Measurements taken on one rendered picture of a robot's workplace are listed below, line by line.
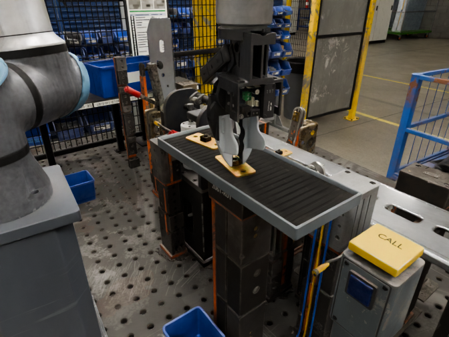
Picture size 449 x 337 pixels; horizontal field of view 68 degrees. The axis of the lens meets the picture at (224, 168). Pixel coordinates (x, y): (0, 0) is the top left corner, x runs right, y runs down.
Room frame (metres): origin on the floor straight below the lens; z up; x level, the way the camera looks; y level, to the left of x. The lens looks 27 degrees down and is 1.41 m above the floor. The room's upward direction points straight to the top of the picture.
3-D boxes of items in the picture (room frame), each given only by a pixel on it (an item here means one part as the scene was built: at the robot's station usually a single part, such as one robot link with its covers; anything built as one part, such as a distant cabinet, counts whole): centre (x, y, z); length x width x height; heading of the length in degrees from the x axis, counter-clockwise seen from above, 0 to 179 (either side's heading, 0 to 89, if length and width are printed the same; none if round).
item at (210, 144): (0.61, 0.04, 1.17); 0.08 x 0.04 x 0.01; 46
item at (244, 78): (0.48, -0.03, 1.32); 0.09 x 0.08 x 0.12; 26
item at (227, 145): (0.48, -0.01, 1.21); 0.06 x 0.03 x 0.09; 26
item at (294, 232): (0.51, -0.03, 1.16); 0.37 x 0.14 x 0.02; 37
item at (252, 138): (0.49, -0.05, 1.21); 0.06 x 0.03 x 0.09; 26
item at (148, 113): (1.17, 0.25, 0.88); 0.07 x 0.06 x 0.35; 127
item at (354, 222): (0.53, -0.23, 0.90); 0.13 x 0.10 x 0.41; 127
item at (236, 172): (0.51, -0.02, 1.17); 0.08 x 0.04 x 0.01; 26
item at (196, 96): (0.85, 0.06, 0.94); 0.18 x 0.13 x 0.49; 37
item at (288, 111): (4.27, -0.99, 0.36); 0.50 x 0.50 x 0.73
